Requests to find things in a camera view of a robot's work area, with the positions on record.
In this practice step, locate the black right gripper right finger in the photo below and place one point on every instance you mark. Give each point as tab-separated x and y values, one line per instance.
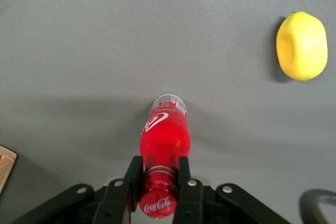
190	203

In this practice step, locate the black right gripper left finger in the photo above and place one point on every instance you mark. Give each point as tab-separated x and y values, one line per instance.
115	203

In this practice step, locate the red coke bottle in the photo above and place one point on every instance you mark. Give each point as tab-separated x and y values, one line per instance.
165	134

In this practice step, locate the wooden drawer cabinet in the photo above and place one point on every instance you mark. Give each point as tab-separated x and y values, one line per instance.
5	166

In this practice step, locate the yellow lemon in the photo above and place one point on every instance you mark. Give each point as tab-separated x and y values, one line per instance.
302	45

